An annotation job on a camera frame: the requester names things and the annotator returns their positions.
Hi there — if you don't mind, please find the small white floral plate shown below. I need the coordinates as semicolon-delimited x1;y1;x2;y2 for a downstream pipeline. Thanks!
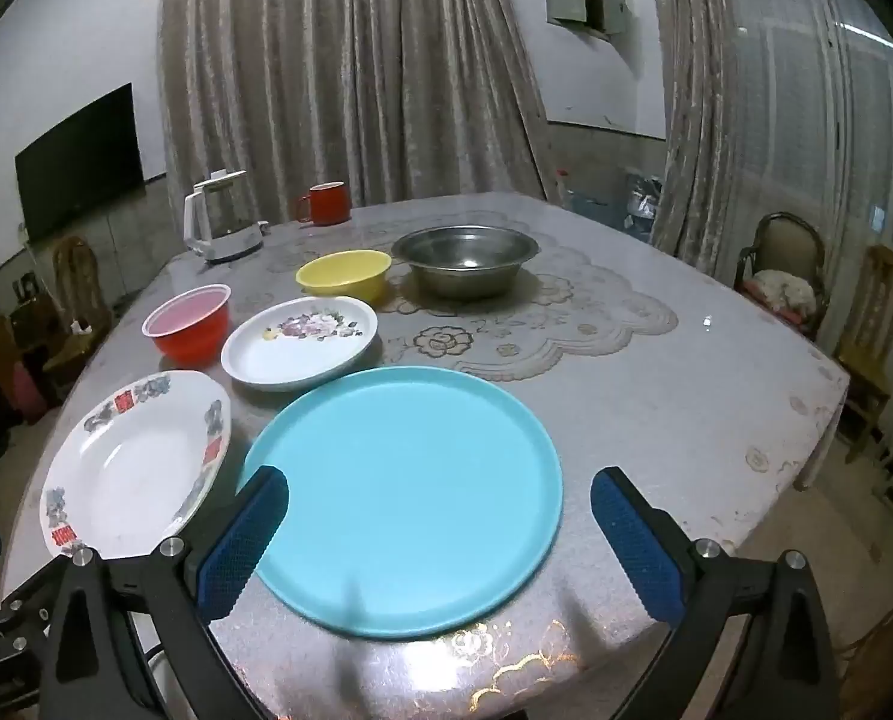
220;296;380;392

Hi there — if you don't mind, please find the lace table cloth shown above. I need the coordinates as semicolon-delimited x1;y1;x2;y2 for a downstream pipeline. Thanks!
266;210;680;383

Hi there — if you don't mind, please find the large white printed plate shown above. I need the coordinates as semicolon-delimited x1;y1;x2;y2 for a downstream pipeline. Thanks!
40;370;232;558

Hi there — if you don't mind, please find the black television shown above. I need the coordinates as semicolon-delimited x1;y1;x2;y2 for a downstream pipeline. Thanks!
14;82;146;244

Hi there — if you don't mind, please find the wide beige curtain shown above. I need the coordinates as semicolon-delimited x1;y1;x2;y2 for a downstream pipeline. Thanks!
157;0;549;222

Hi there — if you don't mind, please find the red mug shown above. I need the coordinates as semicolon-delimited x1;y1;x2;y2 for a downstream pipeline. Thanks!
294;181;353;227

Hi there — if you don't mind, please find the blue box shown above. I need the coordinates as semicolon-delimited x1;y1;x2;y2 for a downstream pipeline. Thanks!
567;191;628;226

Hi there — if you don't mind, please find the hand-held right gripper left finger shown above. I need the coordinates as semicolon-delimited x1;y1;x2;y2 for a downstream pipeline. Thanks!
37;465;290;720

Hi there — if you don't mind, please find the white electric kettle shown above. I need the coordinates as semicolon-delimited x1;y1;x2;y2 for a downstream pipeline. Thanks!
183;169;268;263

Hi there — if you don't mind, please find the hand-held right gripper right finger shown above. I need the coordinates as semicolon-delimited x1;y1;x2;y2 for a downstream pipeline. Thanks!
591;466;844;720

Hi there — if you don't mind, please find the clear plastic bag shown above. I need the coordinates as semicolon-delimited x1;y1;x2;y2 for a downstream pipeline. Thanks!
622;171;665;237

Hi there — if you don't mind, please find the dark armchair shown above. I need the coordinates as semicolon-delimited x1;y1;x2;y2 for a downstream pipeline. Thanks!
733;211;830;342

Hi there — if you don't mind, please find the steel bowl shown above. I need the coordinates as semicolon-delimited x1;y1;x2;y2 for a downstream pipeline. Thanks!
391;225;541;301

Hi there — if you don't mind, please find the pink bin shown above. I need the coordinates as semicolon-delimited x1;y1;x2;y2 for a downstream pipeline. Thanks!
13;364;49;421

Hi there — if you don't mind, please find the yellow wooden chair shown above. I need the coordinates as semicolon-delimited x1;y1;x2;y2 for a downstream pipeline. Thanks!
832;244;893;466

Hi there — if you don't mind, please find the grey covered dining table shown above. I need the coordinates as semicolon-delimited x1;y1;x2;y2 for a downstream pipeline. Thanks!
0;191;853;720

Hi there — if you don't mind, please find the sheer white curtain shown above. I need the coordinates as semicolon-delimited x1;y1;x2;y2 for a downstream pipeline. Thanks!
717;0;893;421

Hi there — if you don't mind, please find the yellow bowl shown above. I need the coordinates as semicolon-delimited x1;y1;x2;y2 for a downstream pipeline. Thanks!
295;249;394;305

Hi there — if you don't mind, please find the white chair cushion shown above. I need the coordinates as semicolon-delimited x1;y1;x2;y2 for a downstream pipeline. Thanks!
742;268;819;320

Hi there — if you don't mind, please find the red bowl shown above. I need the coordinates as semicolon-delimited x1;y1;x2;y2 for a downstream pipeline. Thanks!
142;283;235;368

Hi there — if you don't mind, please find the blue plate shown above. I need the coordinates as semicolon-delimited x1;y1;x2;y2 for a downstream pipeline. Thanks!
242;366;565;641

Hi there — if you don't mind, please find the brown wooden chair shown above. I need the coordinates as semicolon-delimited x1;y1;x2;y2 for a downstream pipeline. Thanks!
41;235;113;398

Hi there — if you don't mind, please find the narrow beige curtain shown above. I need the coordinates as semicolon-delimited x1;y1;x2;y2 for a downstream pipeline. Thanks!
645;0;763;278

